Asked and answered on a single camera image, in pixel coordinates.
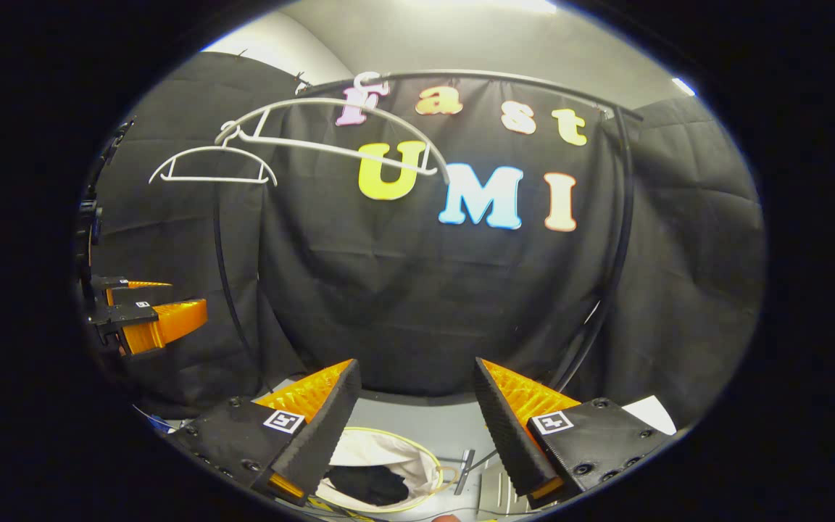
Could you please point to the white mesh laundry hamper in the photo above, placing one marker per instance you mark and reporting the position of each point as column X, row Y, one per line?
column 388, row 453

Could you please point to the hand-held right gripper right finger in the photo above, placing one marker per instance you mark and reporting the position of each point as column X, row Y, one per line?
column 508, row 435

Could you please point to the white paper sheet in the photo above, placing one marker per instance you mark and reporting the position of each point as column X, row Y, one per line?
column 651, row 415

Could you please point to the small ceiling light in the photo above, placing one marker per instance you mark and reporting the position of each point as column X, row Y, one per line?
column 683, row 86

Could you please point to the black backdrop cloth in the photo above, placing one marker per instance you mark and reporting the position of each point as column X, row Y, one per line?
column 388, row 304

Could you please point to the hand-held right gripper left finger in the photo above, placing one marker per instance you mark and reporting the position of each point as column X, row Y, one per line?
column 327, row 431

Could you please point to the white clothes hanger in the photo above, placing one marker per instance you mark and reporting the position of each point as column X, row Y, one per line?
column 200, row 149
column 316, row 103

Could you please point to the large ceiling light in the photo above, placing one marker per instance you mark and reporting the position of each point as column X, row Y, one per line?
column 490, row 5

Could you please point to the black jacket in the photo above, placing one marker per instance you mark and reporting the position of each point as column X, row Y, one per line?
column 367, row 484

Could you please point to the black clothes rack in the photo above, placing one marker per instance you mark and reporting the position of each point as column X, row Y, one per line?
column 624, row 217

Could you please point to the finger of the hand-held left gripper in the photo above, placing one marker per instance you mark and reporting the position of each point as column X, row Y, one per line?
column 171, row 322
column 120, row 286

